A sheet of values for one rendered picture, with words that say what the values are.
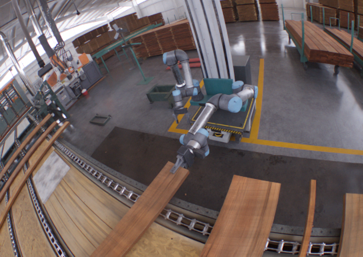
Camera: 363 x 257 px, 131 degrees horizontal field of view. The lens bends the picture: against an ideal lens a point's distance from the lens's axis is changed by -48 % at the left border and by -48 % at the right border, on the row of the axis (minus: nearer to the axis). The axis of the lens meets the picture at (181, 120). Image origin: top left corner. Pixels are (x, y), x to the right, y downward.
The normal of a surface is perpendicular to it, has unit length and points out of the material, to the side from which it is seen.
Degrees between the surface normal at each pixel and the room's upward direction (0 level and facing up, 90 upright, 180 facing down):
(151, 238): 0
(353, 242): 0
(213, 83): 90
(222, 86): 90
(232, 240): 0
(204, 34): 90
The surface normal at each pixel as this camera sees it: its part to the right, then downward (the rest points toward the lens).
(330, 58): -0.43, 0.68
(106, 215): -0.29, -0.73
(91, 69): 0.86, 0.09
